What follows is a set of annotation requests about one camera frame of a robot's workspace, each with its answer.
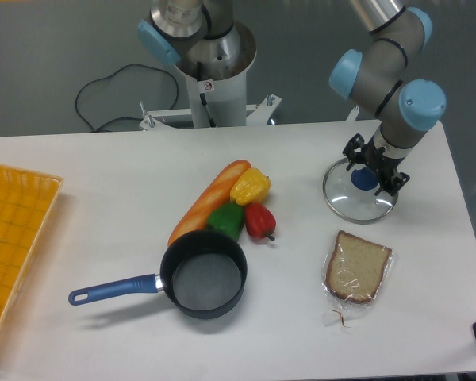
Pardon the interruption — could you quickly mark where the red toy bell pepper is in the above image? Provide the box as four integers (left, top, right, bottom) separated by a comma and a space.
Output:
244, 202, 276, 241

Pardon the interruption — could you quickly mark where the bread slice in plastic wrap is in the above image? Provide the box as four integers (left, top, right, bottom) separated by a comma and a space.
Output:
321, 230, 393, 329

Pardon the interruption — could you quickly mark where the black cable on floor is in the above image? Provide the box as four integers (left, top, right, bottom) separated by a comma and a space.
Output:
75, 64, 179, 133

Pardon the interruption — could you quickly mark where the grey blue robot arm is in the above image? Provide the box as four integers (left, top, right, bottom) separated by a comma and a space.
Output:
137, 1, 447, 195

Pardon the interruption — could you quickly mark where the green toy bell pepper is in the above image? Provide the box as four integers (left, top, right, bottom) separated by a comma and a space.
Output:
206, 202, 244, 241

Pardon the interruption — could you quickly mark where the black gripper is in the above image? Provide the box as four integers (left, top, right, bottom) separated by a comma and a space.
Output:
343, 133, 410, 196

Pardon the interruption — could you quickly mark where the yellow woven basket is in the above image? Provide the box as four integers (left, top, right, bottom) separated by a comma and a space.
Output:
0, 164, 63, 330

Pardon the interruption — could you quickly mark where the black saucepan blue handle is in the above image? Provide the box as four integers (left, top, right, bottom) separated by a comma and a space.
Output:
68, 230, 248, 320

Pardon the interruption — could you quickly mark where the glass lid blue knob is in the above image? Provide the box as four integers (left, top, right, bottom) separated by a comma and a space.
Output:
322, 158, 398, 224

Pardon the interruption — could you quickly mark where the yellow toy bell pepper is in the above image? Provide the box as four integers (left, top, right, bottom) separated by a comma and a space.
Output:
230, 167, 271, 206

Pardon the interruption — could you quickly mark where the orange toy baguette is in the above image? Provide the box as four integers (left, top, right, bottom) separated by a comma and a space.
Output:
167, 160, 251, 246

